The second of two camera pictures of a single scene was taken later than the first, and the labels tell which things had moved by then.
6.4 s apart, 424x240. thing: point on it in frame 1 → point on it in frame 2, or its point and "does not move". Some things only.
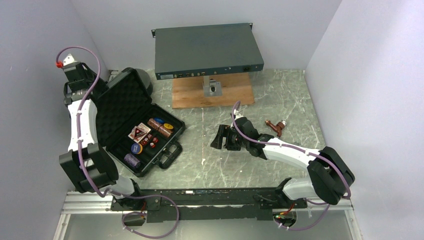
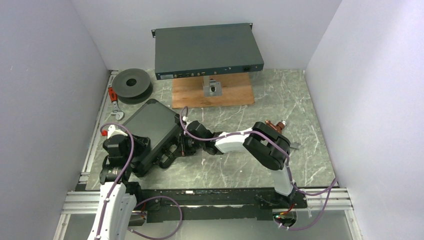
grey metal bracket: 211,88 does not move
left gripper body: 95,80 → 136,148
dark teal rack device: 190,51 does not move
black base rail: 207,205 does not move
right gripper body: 235,142 → 188,145
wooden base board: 188,92 does not move
